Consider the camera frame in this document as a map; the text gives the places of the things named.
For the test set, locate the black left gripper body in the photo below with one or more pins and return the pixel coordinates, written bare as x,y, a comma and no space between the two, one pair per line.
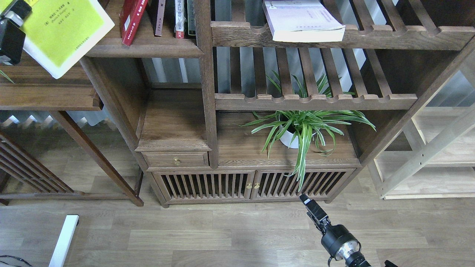
11,42

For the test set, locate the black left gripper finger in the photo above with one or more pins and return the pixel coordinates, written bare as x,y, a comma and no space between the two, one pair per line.
17,11

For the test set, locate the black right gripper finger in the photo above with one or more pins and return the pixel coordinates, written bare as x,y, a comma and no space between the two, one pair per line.
305,199

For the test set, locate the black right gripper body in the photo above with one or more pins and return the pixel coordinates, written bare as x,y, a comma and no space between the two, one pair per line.
337,240

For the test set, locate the yellow-green cover book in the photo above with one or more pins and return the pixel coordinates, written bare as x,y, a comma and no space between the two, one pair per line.
60,32

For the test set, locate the red paperback book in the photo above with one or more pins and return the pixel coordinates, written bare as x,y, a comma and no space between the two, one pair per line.
130,17

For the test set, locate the white lavender paperback book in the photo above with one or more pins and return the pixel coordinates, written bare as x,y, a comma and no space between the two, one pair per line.
302,21

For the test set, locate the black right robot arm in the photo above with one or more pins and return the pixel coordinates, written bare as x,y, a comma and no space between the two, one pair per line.
362,263

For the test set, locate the green leaves at left edge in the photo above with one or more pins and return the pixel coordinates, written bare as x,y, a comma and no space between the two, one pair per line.
6,77

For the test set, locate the white plant pot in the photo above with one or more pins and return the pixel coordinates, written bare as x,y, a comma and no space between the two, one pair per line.
288,138

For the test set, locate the green spider plant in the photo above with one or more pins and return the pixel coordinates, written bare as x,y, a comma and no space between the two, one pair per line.
305,127

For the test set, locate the dark wooden bookshelf cabinet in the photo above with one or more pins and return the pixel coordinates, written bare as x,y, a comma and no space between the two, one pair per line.
187,98

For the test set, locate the dark slatted wooden rack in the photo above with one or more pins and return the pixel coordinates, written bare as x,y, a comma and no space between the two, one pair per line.
20,165

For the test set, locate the white red upright book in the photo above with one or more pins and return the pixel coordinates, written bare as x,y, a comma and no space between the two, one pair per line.
179,12

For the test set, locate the dark upright book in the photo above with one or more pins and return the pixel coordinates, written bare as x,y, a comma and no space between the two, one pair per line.
190,18

